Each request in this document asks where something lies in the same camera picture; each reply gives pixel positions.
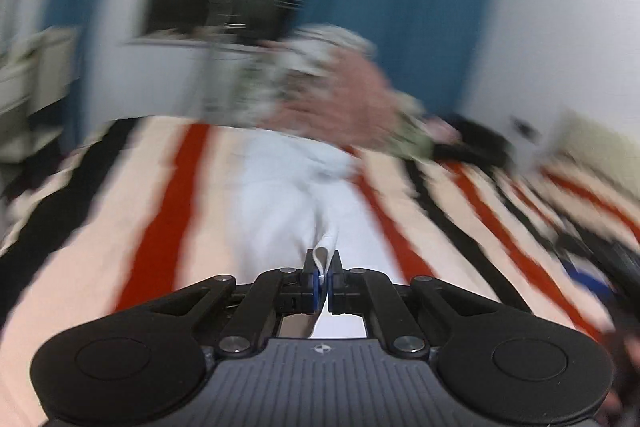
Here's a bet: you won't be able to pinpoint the white cabinet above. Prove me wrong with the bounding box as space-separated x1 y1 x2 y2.
0 26 80 164

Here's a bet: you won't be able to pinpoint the wall socket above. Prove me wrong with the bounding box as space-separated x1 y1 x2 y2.
509 116 540 144

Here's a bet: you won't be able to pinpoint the blue curtain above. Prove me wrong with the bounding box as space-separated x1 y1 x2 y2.
299 0 503 118
52 0 133 152

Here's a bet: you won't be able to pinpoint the pale green garment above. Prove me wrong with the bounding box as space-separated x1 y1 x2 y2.
387 94 437 160

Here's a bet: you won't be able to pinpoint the striped cream blanket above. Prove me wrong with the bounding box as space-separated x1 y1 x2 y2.
0 114 640 427

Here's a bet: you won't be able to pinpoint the black bag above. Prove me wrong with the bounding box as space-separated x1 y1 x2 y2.
432 116 518 168

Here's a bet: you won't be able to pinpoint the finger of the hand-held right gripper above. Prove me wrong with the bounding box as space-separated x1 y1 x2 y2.
552 227 640 303

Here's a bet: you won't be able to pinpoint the white pants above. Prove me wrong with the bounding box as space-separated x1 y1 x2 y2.
231 129 373 342

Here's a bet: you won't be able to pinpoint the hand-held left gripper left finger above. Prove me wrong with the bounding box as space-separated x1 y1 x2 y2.
147 249 322 356

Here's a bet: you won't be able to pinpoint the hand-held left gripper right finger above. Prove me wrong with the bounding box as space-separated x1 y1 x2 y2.
326 249 502 358

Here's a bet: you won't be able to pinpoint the pale green patterned cloth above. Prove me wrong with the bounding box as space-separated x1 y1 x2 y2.
231 54 288 125

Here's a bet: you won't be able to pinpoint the grey white garment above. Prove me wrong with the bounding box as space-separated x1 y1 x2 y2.
277 24 378 75

